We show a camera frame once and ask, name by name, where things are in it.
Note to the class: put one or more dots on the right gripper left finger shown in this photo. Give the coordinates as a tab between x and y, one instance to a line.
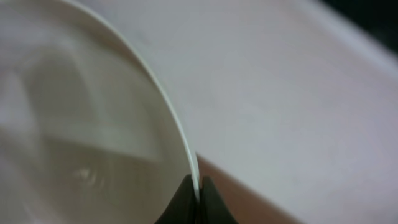
182	208

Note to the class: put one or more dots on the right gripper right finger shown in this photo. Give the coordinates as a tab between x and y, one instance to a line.
213	210

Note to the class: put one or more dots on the white plate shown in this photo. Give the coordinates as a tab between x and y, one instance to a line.
88	135

